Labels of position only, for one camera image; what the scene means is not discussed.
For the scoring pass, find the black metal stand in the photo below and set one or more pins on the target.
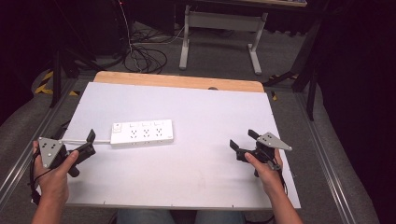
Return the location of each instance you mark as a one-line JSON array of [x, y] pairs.
[[56, 77], [308, 77]]

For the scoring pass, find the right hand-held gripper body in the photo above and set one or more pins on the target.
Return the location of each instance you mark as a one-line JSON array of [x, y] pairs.
[[272, 141]]

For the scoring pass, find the white power strip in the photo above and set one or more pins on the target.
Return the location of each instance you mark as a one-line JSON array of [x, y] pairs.
[[141, 133]]

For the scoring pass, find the person's left hand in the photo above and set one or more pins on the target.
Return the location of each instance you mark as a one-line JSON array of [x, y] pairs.
[[53, 183]]

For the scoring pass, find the wooden desk top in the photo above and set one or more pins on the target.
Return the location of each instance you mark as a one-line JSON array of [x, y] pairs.
[[274, 2]]

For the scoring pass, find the grey metal desk frame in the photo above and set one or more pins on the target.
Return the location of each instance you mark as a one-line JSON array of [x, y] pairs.
[[222, 21]]

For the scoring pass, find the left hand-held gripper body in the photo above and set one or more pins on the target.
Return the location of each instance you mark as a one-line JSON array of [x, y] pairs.
[[49, 151]]

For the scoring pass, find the aluminium rail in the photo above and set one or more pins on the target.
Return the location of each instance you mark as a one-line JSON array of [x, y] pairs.
[[28, 149], [327, 168]]

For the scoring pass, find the person's right hand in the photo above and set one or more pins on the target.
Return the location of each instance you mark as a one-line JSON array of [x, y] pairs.
[[269, 177]]

